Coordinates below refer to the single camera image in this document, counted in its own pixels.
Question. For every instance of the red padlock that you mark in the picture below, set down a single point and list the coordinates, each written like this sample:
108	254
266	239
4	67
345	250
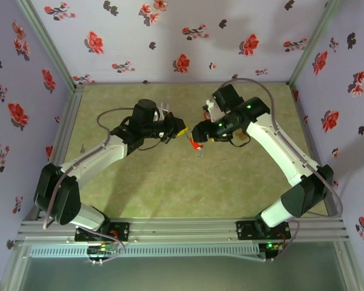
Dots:
196	146
205	115

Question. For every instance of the small brown clear box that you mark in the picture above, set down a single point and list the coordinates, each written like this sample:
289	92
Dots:
240	136

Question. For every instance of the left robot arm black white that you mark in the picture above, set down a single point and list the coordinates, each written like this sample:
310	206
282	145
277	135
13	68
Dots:
94	160

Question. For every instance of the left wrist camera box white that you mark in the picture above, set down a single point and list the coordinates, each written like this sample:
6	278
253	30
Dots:
163	110

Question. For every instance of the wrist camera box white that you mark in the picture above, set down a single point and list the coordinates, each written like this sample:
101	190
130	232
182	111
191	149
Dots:
163	110
213	110

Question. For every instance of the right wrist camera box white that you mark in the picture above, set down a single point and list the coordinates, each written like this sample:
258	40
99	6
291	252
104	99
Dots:
213	110

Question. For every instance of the thin aluminium frame rail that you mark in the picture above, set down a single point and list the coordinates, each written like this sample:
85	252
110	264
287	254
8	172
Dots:
182	83

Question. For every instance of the aluminium side frame rail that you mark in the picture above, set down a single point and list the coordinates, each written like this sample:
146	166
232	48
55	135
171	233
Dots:
71	112
300	112

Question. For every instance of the aluminium frame rail wide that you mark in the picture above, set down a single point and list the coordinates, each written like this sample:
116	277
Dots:
182	230

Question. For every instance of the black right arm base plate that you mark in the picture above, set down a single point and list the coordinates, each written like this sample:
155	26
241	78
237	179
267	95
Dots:
245	230

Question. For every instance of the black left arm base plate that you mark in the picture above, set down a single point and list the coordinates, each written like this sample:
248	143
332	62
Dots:
122	232

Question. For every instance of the aluminium frame post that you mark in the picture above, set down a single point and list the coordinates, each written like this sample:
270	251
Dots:
312	45
13	269
50	45
350	269

